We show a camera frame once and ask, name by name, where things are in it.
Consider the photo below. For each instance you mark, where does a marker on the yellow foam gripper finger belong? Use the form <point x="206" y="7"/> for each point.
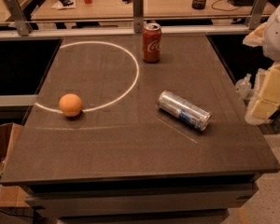
<point x="266" y="96"/>
<point x="254" y="39"/>

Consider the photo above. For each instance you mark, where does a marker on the silver blue redbull can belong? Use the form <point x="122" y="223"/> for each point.
<point x="184" y="110"/>

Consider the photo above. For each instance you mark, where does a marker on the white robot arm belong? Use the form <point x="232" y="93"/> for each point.
<point x="271" y="38"/>

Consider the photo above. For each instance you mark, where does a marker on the red coca-cola can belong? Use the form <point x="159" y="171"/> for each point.
<point x="151" y="45"/>

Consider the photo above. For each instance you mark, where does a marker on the clear small bottle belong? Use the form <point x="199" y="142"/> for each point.
<point x="243" y="86"/>

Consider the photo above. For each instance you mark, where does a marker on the black mesh cup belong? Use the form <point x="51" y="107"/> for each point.
<point x="199" y="4"/>

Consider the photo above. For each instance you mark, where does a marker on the wooden desk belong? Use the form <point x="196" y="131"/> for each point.
<point x="153" y="9"/>

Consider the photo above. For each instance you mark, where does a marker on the orange fruit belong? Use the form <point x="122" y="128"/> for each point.
<point x="70" y="104"/>

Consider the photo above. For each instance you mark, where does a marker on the cardboard box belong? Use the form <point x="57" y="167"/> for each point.
<point x="11" y="196"/>

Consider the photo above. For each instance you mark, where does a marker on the grey metal bracket right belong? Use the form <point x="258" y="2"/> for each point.
<point x="253" y="20"/>

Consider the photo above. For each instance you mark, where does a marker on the grey metal bracket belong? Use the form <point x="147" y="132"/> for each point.
<point x="138" y="15"/>
<point x="22" y="25"/>
<point x="253" y="20"/>

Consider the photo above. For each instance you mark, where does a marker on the grey metal bracket middle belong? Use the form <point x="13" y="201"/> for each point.
<point x="138" y="15"/>

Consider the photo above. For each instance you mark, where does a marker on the grey metal bracket left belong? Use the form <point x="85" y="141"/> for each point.
<point x="22" y="25"/>

